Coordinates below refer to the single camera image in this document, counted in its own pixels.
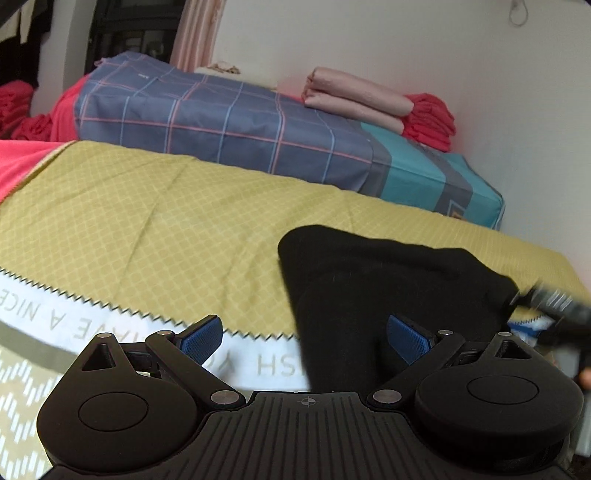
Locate pink curtain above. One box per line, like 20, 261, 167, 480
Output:
170, 0, 225, 72

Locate red folded cloth on quilt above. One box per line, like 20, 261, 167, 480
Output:
402, 93, 457, 153

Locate blue plaid folded quilt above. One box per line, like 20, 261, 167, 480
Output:
73, 52, 505, 229

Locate pink red fleece blanket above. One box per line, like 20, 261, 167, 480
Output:
1, 75, 88, 200

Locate pink folded sheets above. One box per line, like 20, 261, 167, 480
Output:
301, 67, 414, 135

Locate yellow patterned bed cover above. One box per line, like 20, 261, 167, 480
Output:
1, 141, 589, 479

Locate dark window frame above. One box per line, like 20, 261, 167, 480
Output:
84, 0, 185, 74

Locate hanging clothes on rack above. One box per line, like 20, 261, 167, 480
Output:
0, 1, 54, 89

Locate red blanket pile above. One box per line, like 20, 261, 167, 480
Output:
1, 80, 52, 141

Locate black pants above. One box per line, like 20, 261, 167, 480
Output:
277, 225, 519, 394

